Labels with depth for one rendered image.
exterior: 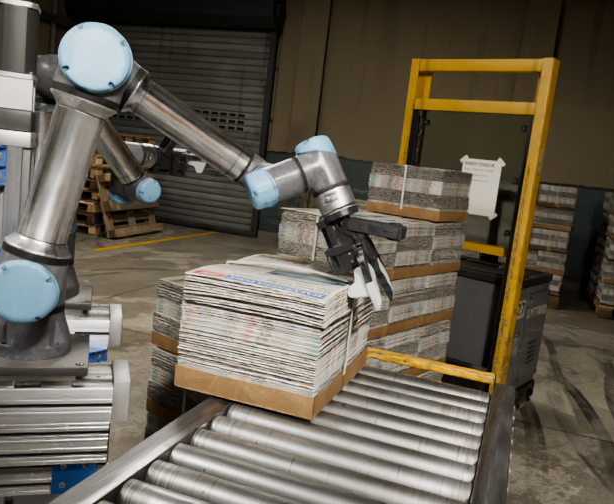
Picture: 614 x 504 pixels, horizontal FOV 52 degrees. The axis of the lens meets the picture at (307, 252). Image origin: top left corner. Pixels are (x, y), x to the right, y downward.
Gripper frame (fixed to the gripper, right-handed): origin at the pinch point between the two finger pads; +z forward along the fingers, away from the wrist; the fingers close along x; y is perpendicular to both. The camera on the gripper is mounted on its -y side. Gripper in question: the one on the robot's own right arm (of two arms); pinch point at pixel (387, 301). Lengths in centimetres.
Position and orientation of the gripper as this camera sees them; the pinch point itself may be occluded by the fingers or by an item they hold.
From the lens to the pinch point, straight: 125.3
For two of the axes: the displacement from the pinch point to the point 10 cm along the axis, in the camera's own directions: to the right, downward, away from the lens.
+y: -8.6, 3.6, 3.5
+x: -3.4, 1.0, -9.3
